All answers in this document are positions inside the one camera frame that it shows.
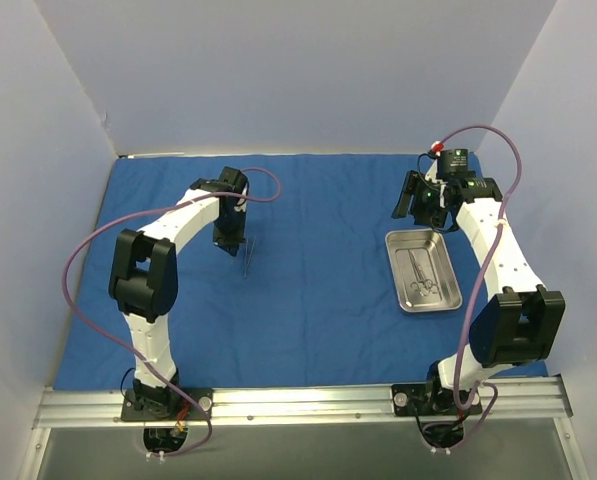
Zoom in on steel surgical forceps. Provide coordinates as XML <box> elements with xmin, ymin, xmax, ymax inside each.
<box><xmin>243</xmin><ymin>236</ymin><xmax>256</xmax><ymax>278</ymax></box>

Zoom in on stainless steel instrument tray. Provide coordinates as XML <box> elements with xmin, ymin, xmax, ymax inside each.
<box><xmin>385</xmin><ymin>229</ymin><xmax>462</xmax><ymax>314</ymax></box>

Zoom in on steel hemostat clamp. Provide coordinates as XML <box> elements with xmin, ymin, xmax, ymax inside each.
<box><xmin>413</xmin><ymin>249</ymin><xmax>439</xmax><ymax>296</ymax></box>

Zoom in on blue surgical cloth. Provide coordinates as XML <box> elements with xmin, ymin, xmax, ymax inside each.
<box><xmin>55</xmin><ymin>151</ymin><xmax>548</xmax><ymax>389</ymax></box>

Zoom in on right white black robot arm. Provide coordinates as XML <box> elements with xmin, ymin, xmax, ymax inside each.
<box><xmin>391</xmin><ymin>144</ymin><xmax>566</xmax><ymax>413</ymax></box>

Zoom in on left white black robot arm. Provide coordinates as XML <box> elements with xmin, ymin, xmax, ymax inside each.
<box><xmin>109</xmin><ymin>167</ymin><xmax>249</xmax><ymax>419</ymax></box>

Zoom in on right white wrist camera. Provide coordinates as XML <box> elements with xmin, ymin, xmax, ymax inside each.
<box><xmin>424</xmin><ymin>141</ymin><xmax>444</xmax><ymax>190</ymax></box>

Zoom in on thin black wire loop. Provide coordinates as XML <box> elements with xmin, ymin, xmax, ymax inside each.
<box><xmin>416</xmin><ymin>149</ymin><xmax>439</xmax><ymax>174</ymax></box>

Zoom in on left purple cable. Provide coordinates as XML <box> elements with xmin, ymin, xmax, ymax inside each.
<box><xmin>60</xmin><ymin>166</ymin><xmax>283</xmax><ymax>459</ymax></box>

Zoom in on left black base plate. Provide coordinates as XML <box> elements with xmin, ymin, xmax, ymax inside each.
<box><xmin>120</xmin><ymin>388</ymin><xmax>214</xmax><ymax>422</ymax></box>

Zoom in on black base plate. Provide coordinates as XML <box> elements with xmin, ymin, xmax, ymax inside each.
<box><xmin>390</xmin><ymin>382</ymin><xmax>483</xmax><ymax>418</ymax></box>
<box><xmin>120</xmin><ymin>388</ymin><xmax>214</xmax><ymax>422</ymax></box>

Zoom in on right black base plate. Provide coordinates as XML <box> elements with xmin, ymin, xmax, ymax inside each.
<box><xmin>390</xmin><ymin>382</ymin><xmax>483</xmax><ymax>418</ymax></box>

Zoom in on front aluminium rail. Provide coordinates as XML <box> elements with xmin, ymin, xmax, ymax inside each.
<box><xmin>33</xmin><ymin>377</ymin><xmax>573</xmax><ymax>429</ymax></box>

